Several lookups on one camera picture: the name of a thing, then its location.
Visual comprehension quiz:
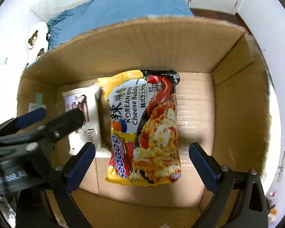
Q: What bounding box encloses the white Franzzi wafer packet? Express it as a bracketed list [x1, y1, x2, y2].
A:
[62, 84, 111, 158]

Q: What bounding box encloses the yellow instant noodle packet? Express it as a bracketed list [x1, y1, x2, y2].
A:
[98, 70, 181, 187]

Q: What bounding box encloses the cardboard milk box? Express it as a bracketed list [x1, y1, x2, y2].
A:
[16, 15, 272, 228]

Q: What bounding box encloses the bear print pillow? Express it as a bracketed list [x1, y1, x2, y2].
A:
[26, 22, 49, 67]

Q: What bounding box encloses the blue bed sheet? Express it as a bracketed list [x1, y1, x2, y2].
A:
[47, 0, 193, 49]

